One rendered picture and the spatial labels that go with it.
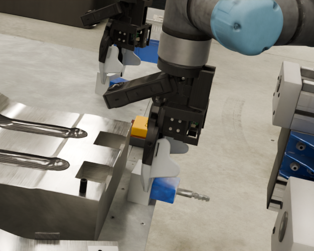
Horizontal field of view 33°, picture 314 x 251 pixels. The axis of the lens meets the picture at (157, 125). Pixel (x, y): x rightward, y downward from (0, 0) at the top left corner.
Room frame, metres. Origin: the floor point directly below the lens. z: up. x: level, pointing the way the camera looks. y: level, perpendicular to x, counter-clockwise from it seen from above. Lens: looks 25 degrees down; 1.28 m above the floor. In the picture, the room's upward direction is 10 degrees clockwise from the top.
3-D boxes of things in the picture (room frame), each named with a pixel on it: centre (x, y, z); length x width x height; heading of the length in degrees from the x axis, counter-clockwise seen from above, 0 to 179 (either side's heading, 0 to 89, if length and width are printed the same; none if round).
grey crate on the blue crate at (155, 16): (3.99, 0.12, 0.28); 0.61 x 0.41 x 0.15; 86
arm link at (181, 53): (0.76, -0.02, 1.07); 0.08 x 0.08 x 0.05
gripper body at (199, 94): (0.75, -0.03, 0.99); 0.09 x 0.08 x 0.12; 82
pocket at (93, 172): (0.66, 0.08, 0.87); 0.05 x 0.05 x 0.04; 87
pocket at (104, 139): (0.77, 0.07, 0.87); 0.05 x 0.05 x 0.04; 87
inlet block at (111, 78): (1.17, 0.09, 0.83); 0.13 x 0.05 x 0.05; 65
